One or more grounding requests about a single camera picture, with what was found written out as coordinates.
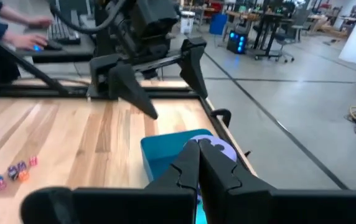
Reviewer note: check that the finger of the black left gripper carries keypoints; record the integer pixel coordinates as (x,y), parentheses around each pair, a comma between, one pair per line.
(193,68)
(122,84)

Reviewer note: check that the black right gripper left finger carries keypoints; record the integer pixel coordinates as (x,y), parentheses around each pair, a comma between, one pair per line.
(185,174)

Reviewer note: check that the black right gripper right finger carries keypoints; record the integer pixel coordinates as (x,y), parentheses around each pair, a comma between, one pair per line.
(218,177)

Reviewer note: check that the large purple foam die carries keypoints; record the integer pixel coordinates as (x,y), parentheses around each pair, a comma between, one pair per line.
(224,151)

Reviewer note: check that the large teal foam die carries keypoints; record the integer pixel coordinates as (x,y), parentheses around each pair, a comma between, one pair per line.
(200,214)

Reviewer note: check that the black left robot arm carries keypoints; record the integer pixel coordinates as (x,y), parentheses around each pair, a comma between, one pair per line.
(104,37)

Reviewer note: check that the person's forearm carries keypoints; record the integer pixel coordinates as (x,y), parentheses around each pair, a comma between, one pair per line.
(8,36)
(14,14)

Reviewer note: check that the blue plastic tray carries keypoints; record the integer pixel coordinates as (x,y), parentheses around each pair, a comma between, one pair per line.
(162,152)

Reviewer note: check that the white trash can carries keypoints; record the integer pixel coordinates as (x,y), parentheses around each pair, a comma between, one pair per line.
(187,23)

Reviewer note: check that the computer tower blue lights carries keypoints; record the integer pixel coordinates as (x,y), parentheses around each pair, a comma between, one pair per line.
(237,42)

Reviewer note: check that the dark operator desk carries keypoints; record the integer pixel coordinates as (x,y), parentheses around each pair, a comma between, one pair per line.
(72,51)

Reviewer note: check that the black keyboard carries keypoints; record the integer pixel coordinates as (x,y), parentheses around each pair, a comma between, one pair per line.
(63,32)

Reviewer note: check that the black computer mouse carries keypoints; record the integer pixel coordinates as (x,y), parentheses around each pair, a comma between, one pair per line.
(52,46)

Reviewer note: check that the black standing desk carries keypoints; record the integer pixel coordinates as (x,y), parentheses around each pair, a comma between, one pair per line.
(269,37)

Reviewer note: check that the person's hand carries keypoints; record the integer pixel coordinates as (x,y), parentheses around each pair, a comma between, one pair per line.
(41,22)
(28,41)

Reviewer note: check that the grey office chair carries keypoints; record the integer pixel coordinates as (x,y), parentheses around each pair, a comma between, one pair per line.
(290,34)

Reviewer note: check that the small purple translucent die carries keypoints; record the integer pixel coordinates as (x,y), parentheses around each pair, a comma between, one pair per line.
(21,165)

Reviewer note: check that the small orange translucent die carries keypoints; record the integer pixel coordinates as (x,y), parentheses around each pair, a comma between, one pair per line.
(24,176)

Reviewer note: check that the small blue translucent die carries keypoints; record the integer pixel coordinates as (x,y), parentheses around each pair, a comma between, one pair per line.
(12,172)

